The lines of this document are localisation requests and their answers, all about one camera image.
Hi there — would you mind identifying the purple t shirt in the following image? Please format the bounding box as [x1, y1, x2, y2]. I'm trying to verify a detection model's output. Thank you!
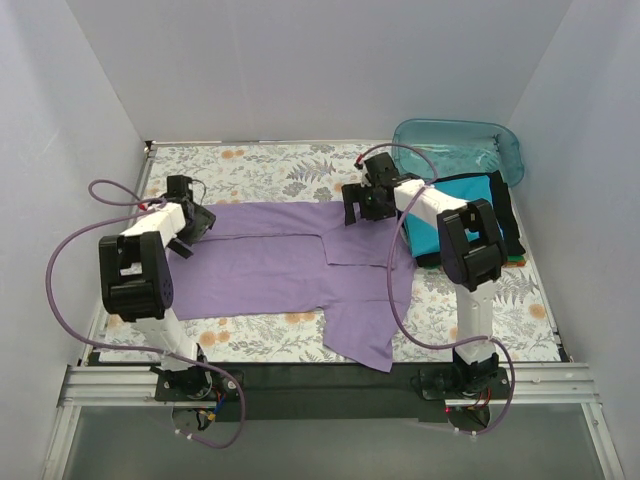
[168, 201, 416, 372]

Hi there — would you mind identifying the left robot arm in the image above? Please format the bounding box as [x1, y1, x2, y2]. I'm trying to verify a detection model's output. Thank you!
[98, 175, 216, 400]

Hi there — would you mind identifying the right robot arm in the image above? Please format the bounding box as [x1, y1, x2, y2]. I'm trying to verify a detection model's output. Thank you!
[342, 153, 507, 398]

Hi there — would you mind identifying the teal folded t shirt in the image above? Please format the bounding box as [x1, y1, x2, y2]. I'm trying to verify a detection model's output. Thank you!
[394, 174, 496, 258]

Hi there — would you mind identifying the floral table mat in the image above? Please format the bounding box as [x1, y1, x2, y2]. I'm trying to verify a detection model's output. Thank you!
[141, 143, 560, 363]

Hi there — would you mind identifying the teal plastic bin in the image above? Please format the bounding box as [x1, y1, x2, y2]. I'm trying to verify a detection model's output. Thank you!
[391, 119, 525, 187]

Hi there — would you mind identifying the green folded t shirt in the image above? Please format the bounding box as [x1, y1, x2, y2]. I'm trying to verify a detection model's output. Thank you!
[506, 255, 527, 268]

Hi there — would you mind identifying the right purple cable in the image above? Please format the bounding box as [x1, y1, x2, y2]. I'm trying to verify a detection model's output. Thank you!
[353, 142, 516, 437]

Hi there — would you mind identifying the purple cable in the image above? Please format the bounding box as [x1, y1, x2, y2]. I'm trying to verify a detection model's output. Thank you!
[45, 180, 247, 449]
[353, 142, 516, 437]

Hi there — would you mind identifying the aluminium frame rail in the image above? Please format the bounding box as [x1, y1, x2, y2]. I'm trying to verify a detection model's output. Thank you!
[58, 363, 601, 406]

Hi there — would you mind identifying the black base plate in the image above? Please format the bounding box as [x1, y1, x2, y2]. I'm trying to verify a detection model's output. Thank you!
[154, 362, 516, 424]

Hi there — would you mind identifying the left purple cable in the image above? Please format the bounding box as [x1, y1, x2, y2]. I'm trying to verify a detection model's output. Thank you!
[45, 180, 247, 449]

